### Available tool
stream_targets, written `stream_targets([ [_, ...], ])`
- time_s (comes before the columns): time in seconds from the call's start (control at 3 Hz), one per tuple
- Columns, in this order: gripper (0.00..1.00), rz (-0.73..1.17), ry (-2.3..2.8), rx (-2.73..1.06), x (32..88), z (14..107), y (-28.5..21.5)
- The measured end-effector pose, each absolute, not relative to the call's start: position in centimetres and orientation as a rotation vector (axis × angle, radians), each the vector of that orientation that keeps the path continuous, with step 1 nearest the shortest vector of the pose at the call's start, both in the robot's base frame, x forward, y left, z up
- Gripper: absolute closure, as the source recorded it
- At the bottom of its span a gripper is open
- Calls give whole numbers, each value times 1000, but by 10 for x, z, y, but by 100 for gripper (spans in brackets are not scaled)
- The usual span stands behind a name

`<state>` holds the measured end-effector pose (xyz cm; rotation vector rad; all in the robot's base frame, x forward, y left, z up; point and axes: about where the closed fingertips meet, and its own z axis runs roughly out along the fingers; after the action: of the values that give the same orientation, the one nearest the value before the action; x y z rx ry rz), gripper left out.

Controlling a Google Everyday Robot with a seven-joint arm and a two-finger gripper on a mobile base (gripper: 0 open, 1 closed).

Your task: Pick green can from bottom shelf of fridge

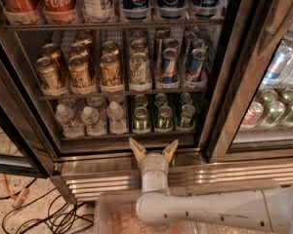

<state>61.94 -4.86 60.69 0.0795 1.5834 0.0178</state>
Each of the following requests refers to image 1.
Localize water bottle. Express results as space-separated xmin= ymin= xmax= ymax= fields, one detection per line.
xmin=106 ymin=101 xmax=127 ymax=135
xmin=81 ymin=106 xmax=105 ymax=137
xmin=56 ymin=104 xmax=84 ymax=138

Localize white labelled bottle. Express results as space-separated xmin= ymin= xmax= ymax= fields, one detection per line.
xmin=83 ymin=0 xmax=112 ymax=20

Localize gold can back right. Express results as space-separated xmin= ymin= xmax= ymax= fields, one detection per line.
xmin=102 ymin=41 xmax=119 ymax=56

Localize gold can front right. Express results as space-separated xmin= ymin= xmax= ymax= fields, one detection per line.
xmin=100 ymin=54 xmax=122 ymax=87

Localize gold can front left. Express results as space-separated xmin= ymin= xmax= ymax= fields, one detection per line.
xmin=35 ymin=57 xmax=64 ymax=90

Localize stainless steel fridge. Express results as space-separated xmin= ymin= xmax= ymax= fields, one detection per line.
xmin=0 ymin=0 xmax=293 ymax=204

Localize red cola bottle right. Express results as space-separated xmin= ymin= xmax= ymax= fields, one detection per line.
xmin=43 ymin=0 xmax=77 ymax=24

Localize clear bin pink wrap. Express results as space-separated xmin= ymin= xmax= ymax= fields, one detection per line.
xmin=93 ymin=190 xmax=199 ymax=234

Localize blue silver can right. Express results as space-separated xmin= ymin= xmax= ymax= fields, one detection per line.
xmin=186 ymin=49 xmax=208 ymax=82

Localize red white can right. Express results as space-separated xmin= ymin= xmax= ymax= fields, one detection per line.
xmin=241 ymin=101 xmax=264 ymax=128

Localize black cables on floor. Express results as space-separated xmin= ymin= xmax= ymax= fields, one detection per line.
xmin=0 ymin=173 xmax=96 ymax=234

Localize blue pepsi bottle left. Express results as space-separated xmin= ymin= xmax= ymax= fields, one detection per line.
xmin=123 ymin=0 xmax=148 ymax=20

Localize gold can back middle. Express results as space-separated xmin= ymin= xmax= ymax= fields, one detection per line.
xmin=69 ymin=43 xmax=89 ymax=59

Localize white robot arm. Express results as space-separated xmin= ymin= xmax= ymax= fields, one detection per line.
xmin=129 ymin=138 xmax=293 ymax=234

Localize clear bin bubble wrap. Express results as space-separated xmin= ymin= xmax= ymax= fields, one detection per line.
xmin=189 ymin=178 xmax=280 ymax=234

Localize blue silver can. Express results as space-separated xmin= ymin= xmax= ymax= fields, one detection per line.
xmin=160 ymin=48 xmax=179 ymax=84
xmin=186 ymin=49 xmax=208 ymax=82

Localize white green soda can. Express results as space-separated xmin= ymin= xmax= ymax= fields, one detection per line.
xmin=130 ymin=53 xmax=149 ymax=85

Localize water bottle front left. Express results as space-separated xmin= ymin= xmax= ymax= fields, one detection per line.
xmin=56 ymin=104 xmax=84 ymax=138

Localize gold can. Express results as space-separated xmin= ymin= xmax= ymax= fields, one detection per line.
xmin=102 ymin=41 xmax=119 ymax=56
xmin=35 ymin=57 xmax=64 ymax=90
xmin=100 ymin=54 xmax=122 ymax=87
xmin=41 ymin=43 xmax=66 ymax=73
xmin=69 ymin=43 xmax=89 ymax=59
xmin=68 ymin=55 xmax=91 ymax=89

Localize water bottle front middle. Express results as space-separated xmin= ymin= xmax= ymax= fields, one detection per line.
xmin=81 ymin=106 xmax=105 ymax=137

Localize glass fridge door right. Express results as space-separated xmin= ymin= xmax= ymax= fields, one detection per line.
xmin=209 ymin=0 xmax=293 ymax=162

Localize blue silver can left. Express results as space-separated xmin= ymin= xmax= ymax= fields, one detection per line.
xmin=160 ymin=48 xmax=179 ymax=84

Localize water bottle front right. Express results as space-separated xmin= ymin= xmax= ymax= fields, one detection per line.
xmin=106 ymin=101 xmax=127 ymax=135

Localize orange cable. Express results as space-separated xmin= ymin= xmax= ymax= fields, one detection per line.
xmin=1 ymin=141 xmax=19 ymax=200

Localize gold can back left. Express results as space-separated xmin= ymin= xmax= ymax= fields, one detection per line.
xmin=41 ymin=43 xmax=66 ymax=73

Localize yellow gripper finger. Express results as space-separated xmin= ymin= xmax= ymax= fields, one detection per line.
xmin=129 ymin=137 xmax=147 ymax=163
xmin=162 ymin=139 xmax=179 ymax=162

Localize gold can front middle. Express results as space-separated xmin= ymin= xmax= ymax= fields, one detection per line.
xmin=68 ymin=55 xmax=91 ymax=89

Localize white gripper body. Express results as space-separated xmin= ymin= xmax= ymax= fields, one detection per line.
xmin=140 ymin=153 xmax=169 ymax=174

